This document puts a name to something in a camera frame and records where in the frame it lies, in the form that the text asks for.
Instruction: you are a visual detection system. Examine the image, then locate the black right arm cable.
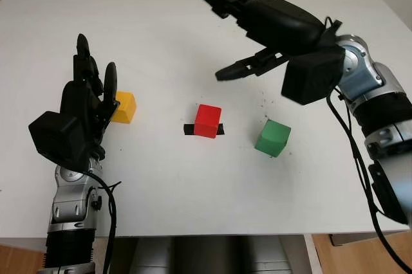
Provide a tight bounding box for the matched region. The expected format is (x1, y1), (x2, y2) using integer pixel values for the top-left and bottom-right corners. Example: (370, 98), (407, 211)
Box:
(324, 89), (412, 274)

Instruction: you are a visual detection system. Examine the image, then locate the white table leg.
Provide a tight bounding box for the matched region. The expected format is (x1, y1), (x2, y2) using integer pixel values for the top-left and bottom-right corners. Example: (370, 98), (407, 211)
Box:
(95, 237), (114, 274)
(302, 233), (326, 274)

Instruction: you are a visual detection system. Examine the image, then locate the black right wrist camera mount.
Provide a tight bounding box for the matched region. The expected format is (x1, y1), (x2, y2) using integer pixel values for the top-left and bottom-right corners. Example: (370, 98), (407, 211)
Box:
(281, 44), (346, 105)

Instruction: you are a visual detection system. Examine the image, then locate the black tape strip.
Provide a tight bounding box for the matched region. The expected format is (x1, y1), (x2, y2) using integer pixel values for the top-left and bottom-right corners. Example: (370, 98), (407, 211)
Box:
(183, 123), (225, 136)

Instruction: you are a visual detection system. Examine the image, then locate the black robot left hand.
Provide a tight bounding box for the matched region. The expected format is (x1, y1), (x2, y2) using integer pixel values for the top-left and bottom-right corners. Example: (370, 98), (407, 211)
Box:
(59, 33), (121, 160)

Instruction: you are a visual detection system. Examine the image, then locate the grey robot torso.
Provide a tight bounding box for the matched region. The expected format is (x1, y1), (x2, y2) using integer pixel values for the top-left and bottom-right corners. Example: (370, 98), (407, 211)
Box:
(128, 236), (290, 274)

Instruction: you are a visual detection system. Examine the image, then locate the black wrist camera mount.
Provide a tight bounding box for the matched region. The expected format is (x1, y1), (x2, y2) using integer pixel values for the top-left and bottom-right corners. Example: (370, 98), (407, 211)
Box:
(28, 111), (91, 172)
(281, 44), (346, 105)

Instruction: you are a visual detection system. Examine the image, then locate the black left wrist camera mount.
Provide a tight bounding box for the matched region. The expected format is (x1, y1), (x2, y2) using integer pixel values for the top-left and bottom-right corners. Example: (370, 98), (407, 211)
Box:
(28, 111), (91, 172)

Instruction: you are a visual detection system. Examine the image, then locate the green wooden block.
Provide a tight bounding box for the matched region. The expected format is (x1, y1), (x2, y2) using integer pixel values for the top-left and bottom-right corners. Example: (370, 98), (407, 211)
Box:
(254, 118), (292, 158)

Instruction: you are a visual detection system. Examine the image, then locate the yellow wooden block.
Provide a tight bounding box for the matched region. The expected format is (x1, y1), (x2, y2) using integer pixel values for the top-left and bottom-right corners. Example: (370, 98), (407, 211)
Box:
(111, 91), (137, 124)

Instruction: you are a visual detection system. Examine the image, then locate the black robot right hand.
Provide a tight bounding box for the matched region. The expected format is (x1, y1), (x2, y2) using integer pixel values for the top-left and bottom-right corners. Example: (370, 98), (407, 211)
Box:
(179, 0), (342, 82)

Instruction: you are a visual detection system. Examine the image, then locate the red wooden block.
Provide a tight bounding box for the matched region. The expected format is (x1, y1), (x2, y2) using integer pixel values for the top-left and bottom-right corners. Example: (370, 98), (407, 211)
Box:
(194, 104), (223, 139)

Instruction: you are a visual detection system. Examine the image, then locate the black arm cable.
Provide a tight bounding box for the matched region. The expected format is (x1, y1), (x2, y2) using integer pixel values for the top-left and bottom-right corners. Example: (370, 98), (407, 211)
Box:
(324, 89), (412, 274)
(84, 170), (123, 274)

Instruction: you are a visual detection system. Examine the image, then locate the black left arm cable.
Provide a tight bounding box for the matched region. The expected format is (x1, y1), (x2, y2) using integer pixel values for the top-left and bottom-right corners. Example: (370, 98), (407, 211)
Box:
(84, 170), (123, 274)

